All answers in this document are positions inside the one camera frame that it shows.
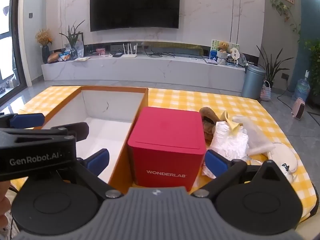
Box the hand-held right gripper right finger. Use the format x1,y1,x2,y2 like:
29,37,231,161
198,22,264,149
194,149,284,197

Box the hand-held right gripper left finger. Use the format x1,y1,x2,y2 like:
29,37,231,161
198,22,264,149
56,148,123,198

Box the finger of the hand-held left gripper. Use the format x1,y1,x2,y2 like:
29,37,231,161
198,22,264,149
0,113,46,130
50,122,90,142

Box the white crinkled plastic bag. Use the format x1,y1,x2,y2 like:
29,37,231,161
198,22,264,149
202,121,249,179

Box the brown plush toy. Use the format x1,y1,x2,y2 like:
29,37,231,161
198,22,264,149
199,107,222,140

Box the orange storage box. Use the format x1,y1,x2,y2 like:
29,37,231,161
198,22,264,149
37,85,149,189

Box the yellow cloth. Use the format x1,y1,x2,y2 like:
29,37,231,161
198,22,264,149
220,110,244,135

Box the white mesh bag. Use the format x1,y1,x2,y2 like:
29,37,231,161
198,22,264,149
232,116,273,155

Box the person's left hand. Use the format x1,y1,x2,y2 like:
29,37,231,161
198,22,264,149
0,180,12,224

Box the yellow checked tablecloth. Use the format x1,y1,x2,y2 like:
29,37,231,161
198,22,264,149
10,85,318,224

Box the dark vase with dried flowers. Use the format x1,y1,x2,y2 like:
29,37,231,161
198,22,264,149
35,29,53,64

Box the snack packets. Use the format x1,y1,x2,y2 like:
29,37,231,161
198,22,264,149
59,51,73,62

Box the glass vase with green plant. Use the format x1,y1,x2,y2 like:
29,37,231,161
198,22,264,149
59,20,85,60

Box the glass sliding door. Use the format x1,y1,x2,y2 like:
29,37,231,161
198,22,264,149
0,0,28,105

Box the pastel woven basket bag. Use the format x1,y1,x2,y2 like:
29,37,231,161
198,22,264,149
260,81,272,102

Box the white marble TV cabinet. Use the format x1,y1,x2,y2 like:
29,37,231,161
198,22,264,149
41,40,250,87

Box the grey-blue trash can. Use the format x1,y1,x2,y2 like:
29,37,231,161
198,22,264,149
241,64,267,100

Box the white router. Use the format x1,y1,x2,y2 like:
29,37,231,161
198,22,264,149
120,43,138,58

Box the pink space heater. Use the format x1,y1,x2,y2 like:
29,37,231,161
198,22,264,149
292,97,306,120

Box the long-leaf potted plant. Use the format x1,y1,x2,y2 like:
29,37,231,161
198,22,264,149
256,45,294,88

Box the white round hand fan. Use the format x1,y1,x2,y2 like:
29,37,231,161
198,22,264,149
229,47,242,64

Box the blue water bottle with pump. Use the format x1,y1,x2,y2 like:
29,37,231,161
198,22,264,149
293,70,310,103

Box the painted canvas board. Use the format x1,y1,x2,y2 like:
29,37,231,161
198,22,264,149
210,39,240,60

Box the teddy bear bouquet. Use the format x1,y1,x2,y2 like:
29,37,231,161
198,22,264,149
217,41,230,65

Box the black television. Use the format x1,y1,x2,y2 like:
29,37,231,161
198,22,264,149
89,0,181,32

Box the dark cabinet with plants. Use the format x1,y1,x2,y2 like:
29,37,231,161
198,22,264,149
304,39,320,103

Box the hanging vine plant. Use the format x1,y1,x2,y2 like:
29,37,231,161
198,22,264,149
271,0,302,35

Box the black floor cable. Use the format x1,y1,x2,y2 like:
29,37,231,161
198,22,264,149
276,87,295,113

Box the black cables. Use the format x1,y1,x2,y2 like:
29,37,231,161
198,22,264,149
145,46,175,58

